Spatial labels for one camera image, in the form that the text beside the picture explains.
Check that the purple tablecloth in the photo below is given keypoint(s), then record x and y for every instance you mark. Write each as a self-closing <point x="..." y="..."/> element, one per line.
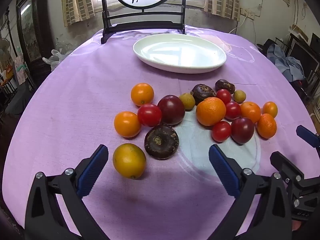
<point x="75" y="105"/>

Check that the small orange cherry tomato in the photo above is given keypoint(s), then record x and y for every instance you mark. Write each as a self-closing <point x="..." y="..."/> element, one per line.
<point x="270" y="109"/>

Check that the beige brick-pattern curtain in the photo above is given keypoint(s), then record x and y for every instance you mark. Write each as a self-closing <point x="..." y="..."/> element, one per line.
<point x="77" y="2"/>
<point x="222" y="0"/>

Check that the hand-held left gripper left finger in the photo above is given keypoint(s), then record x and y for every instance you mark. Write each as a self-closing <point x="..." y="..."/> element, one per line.
<point x="92" y="172"/>

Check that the dark wooden cabinet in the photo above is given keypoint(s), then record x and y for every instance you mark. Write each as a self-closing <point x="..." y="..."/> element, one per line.
<point x="32" y="30"/>

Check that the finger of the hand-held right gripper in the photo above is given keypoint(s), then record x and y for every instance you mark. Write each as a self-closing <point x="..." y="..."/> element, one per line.
<point x="307" y="136"/>
<point x="285" y="165"/>

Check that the orange mandarin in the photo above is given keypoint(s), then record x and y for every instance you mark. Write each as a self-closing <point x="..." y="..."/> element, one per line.
<point x="266" y="125"/>
<point x="211" y="111"/>
<point x="250" y="111"/>

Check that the tan longan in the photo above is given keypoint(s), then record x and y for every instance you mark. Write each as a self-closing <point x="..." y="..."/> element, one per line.
<point x="187" y="101"/>

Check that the brown water chestnut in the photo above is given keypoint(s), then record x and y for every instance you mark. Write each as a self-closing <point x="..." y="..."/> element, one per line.
<point x="161" y="142"/>
<point x="225" y="85"/>
<point x="202" y="93"/>

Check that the white plastic bag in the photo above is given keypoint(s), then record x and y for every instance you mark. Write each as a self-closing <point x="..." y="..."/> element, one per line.
<point x="53" y="60"/>

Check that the black framed painted table screen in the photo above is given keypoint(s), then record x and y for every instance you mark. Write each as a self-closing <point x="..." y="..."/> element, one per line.
<point x="140" y="27"/>

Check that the red cherry tomato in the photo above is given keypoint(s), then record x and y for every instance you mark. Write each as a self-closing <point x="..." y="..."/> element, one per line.
<point x="232" y="110"/>
<point x="149" y="115"/>
<point x="223" y="96"/>
<point x="221" y="131"/>

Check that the small green fruit right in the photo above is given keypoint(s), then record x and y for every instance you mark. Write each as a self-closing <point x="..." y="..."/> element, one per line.
<point x="239" y="96"/>

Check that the dark purple tomato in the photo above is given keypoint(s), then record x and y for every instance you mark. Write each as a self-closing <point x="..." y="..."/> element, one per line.
<point x="171" y="110"/>
<point x="242" y="130"/>

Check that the wall socket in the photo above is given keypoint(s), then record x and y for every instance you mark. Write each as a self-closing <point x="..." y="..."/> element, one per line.
<point x="247" y="13"/>

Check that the white oval plate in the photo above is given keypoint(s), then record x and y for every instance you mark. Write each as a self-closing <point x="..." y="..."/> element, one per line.
<point x="180" y="52"/>

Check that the yellow-orange oval tomato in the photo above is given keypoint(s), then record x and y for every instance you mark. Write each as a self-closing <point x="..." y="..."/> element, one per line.
<point x="129" y="160"/>

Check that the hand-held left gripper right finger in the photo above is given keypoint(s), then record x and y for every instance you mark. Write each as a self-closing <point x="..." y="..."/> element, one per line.
<point x="225" y="172"/>

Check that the blue cloth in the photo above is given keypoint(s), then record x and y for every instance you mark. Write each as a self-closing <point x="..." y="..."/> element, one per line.
<point x="287" y="65"/>

